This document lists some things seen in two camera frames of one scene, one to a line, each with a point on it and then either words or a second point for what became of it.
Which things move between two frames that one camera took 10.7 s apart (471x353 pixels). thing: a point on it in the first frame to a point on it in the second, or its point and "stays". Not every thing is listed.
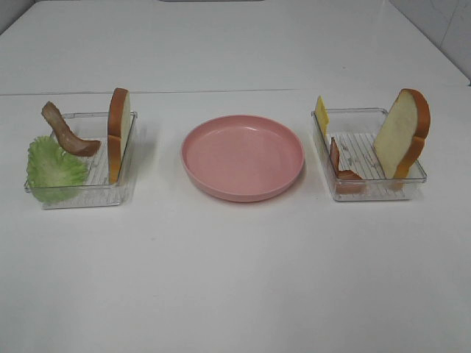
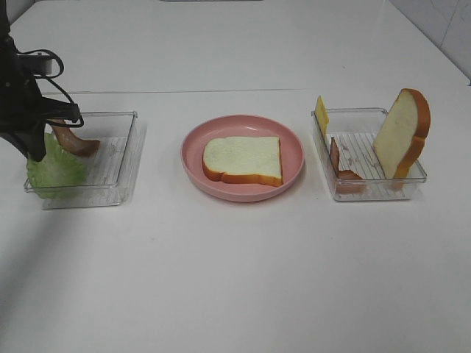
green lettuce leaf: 53,174 stays
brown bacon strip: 68,140 stays
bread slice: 118,130 to 243,159
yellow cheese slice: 321,115 stays
